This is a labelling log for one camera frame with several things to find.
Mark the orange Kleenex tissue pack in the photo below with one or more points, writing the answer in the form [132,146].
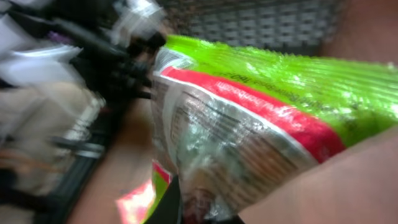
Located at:
[133,207]

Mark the grey plastic shopping basket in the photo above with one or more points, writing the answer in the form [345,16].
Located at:
[288,26]

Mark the green Haribo candy bag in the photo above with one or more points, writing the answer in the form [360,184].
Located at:
[236,123]

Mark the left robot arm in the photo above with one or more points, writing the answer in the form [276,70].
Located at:
[69,71]

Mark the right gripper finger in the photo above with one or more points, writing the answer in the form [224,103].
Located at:
[169,209]

